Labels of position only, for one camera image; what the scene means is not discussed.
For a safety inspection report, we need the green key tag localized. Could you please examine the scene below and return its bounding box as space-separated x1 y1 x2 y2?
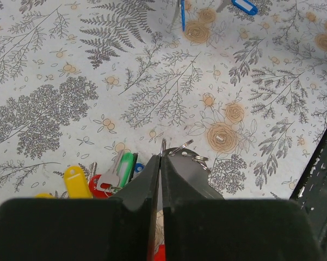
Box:
118 152 138 188

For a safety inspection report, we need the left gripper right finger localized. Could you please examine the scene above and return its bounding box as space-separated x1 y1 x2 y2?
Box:
161 156 323 260

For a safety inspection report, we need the yellow key tag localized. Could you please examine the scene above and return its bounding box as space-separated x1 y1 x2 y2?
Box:
63 166 92 199

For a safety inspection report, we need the blue key tag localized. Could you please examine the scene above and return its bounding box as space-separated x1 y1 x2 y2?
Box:
168 0 186 33
216 0 258 16

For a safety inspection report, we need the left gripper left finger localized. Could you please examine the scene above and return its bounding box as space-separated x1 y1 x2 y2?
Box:
0 156 160 260

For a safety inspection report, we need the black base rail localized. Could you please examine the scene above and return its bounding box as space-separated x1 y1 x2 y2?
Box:
291 129 327 250

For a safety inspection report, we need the silver key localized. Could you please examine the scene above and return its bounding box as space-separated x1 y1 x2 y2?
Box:
96 150 124 191

